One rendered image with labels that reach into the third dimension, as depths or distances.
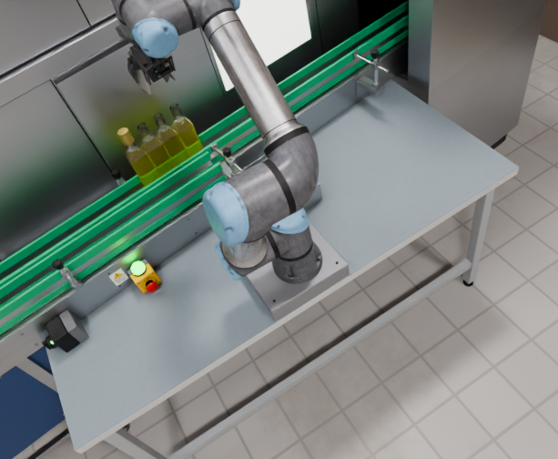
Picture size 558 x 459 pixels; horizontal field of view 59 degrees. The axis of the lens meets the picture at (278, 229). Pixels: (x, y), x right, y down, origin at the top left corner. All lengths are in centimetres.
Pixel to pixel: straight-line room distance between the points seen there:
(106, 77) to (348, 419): 152
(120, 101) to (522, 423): 181
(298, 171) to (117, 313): 95
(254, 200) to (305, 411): 140
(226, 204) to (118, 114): 86
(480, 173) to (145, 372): 123
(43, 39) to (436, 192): 125
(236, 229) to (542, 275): 180
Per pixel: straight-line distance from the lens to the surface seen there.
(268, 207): 89
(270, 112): 95
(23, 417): 203
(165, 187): 165
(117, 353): 161
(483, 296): 237
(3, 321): 166
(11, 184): 172
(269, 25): 187
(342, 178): 176
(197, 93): 178
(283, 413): 217
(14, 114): 162
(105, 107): 166
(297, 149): 93
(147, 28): 101
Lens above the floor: 203
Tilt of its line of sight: 51 degrees down
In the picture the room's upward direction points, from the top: 18 degrees counter-clockwise
